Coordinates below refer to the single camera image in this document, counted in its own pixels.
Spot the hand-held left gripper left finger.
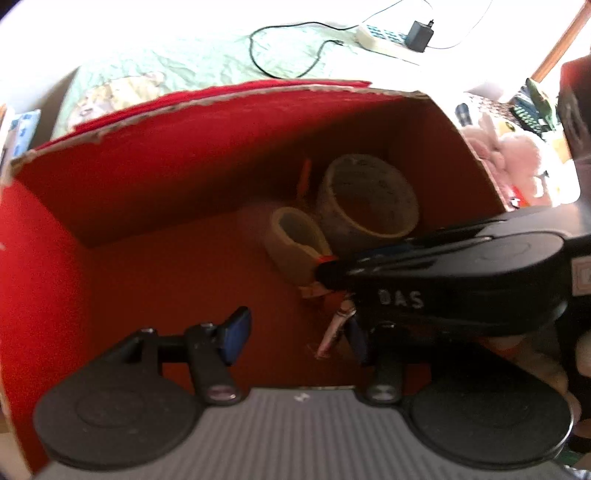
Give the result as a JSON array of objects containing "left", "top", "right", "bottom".
[{"left": 122, "top": 307, "right": 252, "bottom": 407}]

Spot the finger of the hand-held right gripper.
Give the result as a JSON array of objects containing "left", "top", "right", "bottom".
[
  {"left": 405, "top": 216, "right": 509, "bottom": 248},
  {"left": 315, "top": 244, "right": 463, "bottom": 293}
]

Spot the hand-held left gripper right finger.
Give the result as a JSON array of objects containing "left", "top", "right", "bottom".
[{"left": 346, "top": 318, "right": 445, "bottom": 407}]

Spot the red cardboard box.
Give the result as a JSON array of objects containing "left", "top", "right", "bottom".
[{"left": 0, "top": 80, "right": 509, "bottom": 474}]

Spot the person's right hand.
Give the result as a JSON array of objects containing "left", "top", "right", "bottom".
[{"left": 480, "top": 332, "right": 572, "bottom": 394}]

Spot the small tan cup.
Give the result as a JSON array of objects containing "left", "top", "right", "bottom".
[{"left": 265, "top": 208, "right": 334, "bottom": 286}]

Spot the pink plush toy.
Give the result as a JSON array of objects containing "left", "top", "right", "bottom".
[{"left": 462, "top": 115, "right": 552, "bottom": 206}]

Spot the orange pen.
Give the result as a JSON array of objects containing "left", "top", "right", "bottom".
[{"left": 295, "top": 159, "right": 313, "bottom": 200}]

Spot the green toy figure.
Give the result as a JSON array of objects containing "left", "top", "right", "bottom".
[{"left": 525, "top": 78, "right": 556, "bottom": 132}]

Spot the black power adapter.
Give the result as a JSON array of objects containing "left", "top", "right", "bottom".
[{"left": 406, "top": 19, "right": 435, "bottom": 54}]

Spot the wooden pole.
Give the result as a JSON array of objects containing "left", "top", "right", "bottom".
[{"left": 530, "top": 7, "right": 589, "bottom": 86}]

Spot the white power strip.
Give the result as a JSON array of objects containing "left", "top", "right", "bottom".
[{"left": 355, "top": 23, "right": 419, "bottom": 63}]

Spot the printed light blanket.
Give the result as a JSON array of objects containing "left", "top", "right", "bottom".
[{"left": 58, "top": 21, "right": 375, "bottom": 139}]

